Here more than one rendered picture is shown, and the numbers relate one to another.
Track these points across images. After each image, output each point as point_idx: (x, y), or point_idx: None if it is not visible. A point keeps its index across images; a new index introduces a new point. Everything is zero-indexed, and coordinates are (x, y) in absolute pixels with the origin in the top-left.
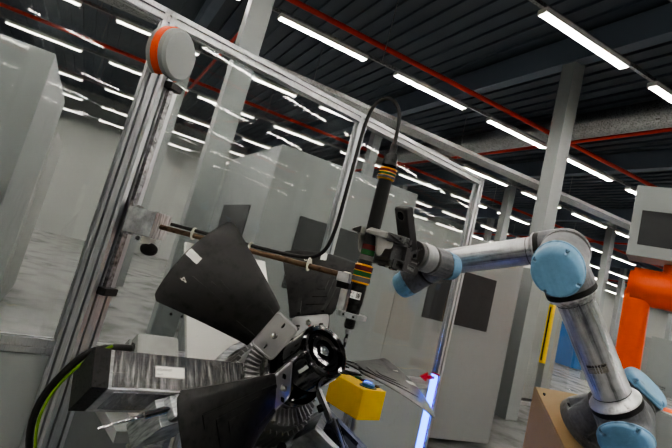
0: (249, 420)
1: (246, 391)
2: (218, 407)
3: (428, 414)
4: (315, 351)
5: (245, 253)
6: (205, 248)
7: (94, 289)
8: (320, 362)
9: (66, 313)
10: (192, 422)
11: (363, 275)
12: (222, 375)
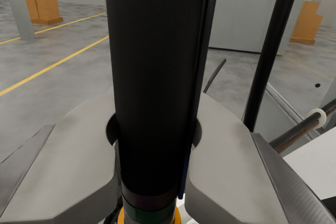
0: (119, 186)
1: (119, 165)
2: (116, 154)
3: None
4: (120, 210)
5: (203, 92)
6: (209, 80)
7: (327, 128)
8: (112, 221)
9: None
10: (115, 147)
11: None
12: (185, 186)
